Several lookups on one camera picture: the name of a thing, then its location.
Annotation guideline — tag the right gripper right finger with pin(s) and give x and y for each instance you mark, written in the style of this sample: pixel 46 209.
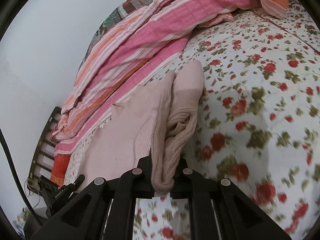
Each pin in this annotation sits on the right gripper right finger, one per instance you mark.
pixel 220 210

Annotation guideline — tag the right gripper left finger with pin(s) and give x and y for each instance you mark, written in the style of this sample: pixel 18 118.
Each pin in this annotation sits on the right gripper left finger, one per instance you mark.
pixel 105 209

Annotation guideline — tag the pink knit sweater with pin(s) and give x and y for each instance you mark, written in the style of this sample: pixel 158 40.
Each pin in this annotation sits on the pink knit sweater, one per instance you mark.
pixel 157 120

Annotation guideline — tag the dark wooden headboard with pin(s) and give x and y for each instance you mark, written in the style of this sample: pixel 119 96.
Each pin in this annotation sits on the dark wooden headboard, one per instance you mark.
pixel 43 159

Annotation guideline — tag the red pillow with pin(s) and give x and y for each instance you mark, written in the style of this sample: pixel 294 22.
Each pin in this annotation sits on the red pillow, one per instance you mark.
pixel 61 162

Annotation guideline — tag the floral bed sheet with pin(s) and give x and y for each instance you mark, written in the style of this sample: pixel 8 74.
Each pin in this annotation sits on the floral bed sheet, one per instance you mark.
pixel 258 118

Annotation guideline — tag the pink striped quilt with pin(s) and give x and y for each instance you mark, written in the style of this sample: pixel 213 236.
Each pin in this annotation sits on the pink striped quilt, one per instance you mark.
pixel 147 36

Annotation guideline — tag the dark floral blanket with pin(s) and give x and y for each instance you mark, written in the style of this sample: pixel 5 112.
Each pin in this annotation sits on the dark floral blanket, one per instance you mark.
pixel 115 17

